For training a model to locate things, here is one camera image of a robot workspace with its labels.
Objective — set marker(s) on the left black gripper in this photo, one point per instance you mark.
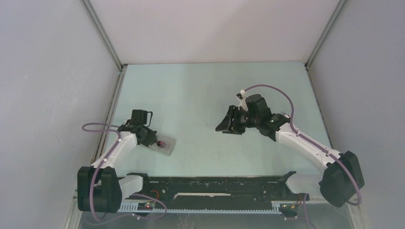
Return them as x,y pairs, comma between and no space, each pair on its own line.
150,141

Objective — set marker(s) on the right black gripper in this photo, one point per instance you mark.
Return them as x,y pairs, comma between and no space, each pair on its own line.
223,126

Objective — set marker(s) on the pink metal fork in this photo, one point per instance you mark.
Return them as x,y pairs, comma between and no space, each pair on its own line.
161,144

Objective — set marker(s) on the grey cloth napkin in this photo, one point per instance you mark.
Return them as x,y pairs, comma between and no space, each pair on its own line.
165,151

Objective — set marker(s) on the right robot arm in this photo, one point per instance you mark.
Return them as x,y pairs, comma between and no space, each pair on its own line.
340,175

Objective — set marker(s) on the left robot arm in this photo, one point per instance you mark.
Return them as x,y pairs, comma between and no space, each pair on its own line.
99,188

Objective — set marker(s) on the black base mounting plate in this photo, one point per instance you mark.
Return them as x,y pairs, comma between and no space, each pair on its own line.
215,191

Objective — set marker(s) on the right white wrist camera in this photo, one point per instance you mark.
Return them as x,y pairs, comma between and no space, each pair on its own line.
241,97

